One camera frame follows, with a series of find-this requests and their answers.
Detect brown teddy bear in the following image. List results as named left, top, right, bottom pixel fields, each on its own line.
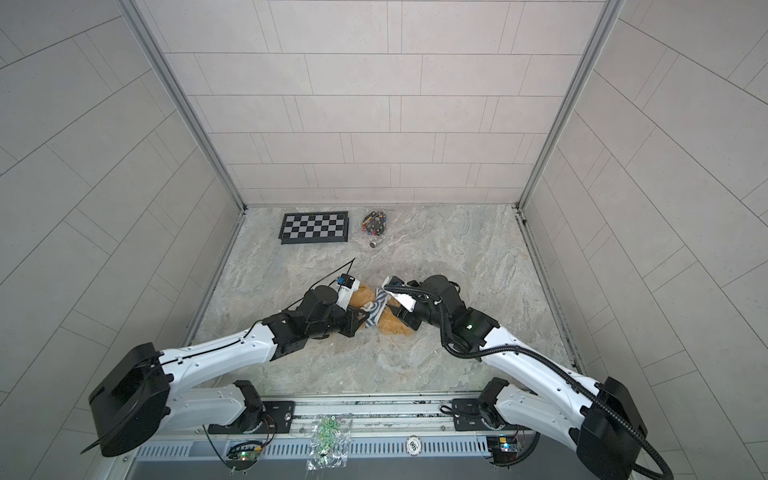
left=349, top=285, right=415, bottom=336

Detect striped knit bear sweater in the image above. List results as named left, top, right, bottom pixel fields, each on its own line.
left=361, top=288, right=400, bottom=328

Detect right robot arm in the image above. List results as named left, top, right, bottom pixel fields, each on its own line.
left=384, top=275, right=673, bottom=479

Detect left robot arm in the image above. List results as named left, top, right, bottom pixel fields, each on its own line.
left=88, top=280, right=365, bottom=457

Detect black white checkerboard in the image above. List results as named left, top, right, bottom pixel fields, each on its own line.
left=278, top=211, right=349, bottom=245

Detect bag of colourful small parts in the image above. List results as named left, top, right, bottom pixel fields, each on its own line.
left=361, top=210, right=387, bottom=237

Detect clear bag green parts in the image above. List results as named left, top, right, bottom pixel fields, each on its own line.
left=307, top=414, right=353, bottom=471

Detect round white sticker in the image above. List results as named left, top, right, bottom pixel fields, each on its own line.
left=405, top=435, right=423, bottom=456

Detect left green circuit board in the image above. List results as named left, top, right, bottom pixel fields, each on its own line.
left=226, top=440, right=265, bottom=470

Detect right circuit board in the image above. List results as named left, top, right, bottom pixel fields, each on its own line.
left=486, top=436, right=520, bottom=467

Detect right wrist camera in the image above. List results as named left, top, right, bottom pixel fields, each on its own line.
left=382, top=275, right=419, bottom=312

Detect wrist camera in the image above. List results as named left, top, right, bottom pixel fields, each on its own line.
left=336, top=273, right=360, bottom=310
left=382, top=275, right=419, bottom=312

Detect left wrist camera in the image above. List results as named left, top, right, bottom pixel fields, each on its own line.
left=336, top=273, right=360, bottom=310

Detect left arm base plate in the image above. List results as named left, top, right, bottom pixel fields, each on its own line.
left=206, top=401, right=295, bottom=435

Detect aluminium mounting rail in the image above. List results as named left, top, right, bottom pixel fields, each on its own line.
left=98, top=392, right=541, bottom=479

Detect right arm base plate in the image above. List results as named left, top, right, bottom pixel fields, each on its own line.
left=440, top=398, right=527, bottom=431

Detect black corrugated cable conduit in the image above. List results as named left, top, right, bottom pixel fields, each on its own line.
left=383, top=281, right=674, bottom=480

